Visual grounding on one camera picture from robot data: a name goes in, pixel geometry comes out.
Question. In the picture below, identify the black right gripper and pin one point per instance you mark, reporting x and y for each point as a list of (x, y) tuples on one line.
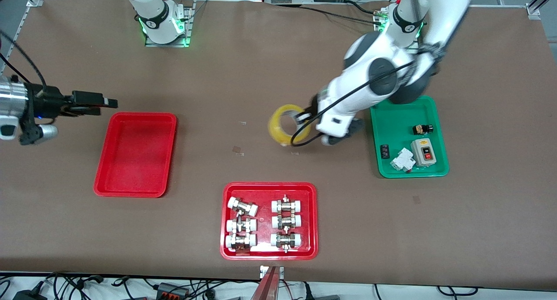
[(47, 101)]

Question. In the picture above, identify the black box with orange connectors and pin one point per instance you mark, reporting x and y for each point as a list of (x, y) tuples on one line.
[(172, 290)]

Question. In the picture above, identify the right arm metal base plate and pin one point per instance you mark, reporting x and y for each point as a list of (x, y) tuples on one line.
[(185, 28)]

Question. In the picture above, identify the white circuit breaker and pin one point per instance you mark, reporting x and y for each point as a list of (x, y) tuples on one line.
[(402, 160)]

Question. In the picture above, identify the grey push button switch box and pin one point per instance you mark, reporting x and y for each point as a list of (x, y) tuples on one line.
[(424, 153)]

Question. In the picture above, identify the metal valve with white caps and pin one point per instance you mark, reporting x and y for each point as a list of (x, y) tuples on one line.
[(243, 206), (286, 206), (285, 240), (286, 222), (241, 226), (240, 241)]

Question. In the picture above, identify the yellow tape roll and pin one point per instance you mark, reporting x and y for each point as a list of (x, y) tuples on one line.
[(276, 130)]

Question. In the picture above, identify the small black electrical component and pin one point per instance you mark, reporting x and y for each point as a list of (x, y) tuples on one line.
[(384, 151)]

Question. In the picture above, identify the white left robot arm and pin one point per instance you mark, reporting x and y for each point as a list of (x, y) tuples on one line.
[(439, 8)]

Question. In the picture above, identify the red tray holding valves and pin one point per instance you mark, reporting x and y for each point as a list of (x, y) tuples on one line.
[(263, 191)]

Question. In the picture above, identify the red aluminium profile bar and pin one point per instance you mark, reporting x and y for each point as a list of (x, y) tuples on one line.
[(267, 287)]

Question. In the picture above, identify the black rotary knob switch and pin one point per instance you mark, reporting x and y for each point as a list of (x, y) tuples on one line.
[(423, 129)]

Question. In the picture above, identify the black power adapter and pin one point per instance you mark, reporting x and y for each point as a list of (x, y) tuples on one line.
[(28, 294)]

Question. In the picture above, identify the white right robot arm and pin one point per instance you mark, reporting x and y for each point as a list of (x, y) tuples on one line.
[(156, 21)]

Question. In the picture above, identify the green plastic tray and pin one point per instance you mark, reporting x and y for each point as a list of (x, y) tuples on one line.
[(396, 130)]

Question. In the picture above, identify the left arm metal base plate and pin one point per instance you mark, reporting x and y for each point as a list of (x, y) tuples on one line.
[(380, 24)]

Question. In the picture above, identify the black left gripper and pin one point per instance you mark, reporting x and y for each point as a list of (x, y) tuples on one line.
[(311, 110)]

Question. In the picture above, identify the brown tape patch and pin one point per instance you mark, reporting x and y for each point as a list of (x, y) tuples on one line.
[(237, 150)]

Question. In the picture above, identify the empty-bottomed red plastic tray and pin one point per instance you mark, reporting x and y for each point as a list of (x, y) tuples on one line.
[(135, 156)]

